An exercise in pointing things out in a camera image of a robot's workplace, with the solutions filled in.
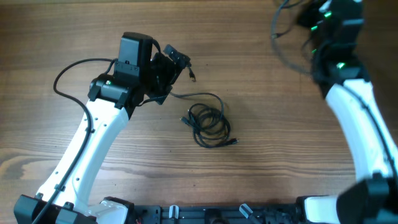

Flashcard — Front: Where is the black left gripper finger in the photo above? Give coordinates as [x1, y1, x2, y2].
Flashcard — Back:
[142, 91, 170, 105]
[164, 44, 191, 66]

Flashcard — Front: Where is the black USB cable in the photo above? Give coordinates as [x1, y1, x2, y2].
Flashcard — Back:
[169, 65, 239, 149]

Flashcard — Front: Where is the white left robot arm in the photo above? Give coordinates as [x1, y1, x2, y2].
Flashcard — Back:
[14, 45, 192, 223]

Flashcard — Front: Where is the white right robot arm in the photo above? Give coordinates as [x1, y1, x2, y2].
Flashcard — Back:
[298, 0, 397, 223]

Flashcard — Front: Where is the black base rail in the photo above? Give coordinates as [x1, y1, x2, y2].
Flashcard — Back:
[129, 203, 304, 224]

